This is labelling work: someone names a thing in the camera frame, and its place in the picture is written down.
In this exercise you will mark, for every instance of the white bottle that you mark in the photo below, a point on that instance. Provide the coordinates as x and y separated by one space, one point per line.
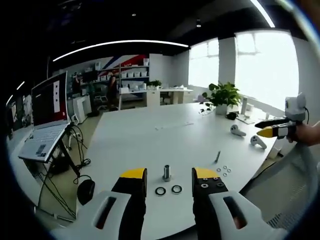
244 105

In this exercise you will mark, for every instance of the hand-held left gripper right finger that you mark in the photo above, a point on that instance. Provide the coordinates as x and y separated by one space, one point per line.
210 200

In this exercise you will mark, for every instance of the small green potted plant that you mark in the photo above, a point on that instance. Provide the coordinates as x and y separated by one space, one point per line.
155 83

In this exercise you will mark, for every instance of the grey mesh office chair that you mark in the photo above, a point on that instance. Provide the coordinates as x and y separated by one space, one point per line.
282 180

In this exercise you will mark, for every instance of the white side desk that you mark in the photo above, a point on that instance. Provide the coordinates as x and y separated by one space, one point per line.
170 94

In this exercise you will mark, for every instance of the black washer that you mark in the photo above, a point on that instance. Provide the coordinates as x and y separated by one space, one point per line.
156 191
172 189

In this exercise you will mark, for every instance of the white cabinet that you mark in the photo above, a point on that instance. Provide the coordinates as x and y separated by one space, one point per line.
81 108

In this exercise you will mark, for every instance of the large green potted plant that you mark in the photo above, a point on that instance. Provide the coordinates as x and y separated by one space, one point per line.
223 96

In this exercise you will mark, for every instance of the straight ceiling light strip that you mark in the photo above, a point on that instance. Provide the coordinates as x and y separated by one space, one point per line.
262 12

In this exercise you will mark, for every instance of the black round headphones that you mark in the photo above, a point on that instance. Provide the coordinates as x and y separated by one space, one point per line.
85 190

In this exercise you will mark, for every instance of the silver threaded stud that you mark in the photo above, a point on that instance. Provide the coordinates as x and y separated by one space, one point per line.
167 172

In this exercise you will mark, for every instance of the wooden shelf with white boxes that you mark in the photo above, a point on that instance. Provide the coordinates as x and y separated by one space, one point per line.
132 82

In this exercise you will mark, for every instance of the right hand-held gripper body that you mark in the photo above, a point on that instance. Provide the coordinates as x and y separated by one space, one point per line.
296 108

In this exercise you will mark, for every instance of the white handheld controller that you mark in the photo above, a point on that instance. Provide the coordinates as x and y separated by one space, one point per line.
258 142
237 130

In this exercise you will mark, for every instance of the round ceiling spotlight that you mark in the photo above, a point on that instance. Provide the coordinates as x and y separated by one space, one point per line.
198 23

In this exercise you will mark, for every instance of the small black object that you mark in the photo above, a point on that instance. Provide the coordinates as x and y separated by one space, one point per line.
232 115

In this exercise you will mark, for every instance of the white laptop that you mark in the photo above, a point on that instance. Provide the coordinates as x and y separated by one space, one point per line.
47 120

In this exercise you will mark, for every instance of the black laptop stand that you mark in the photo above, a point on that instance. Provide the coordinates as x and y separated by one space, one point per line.
67 151

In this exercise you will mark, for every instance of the thin grey metal bolt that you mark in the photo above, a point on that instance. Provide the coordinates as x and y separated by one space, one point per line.
217 157

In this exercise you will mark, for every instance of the long curved ceiling light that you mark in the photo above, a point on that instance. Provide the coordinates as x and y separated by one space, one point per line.
120 43

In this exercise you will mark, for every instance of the person's right hand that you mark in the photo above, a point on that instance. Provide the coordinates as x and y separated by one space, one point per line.
306 135

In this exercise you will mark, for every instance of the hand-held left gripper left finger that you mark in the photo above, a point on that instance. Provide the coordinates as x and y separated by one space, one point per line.
112 207

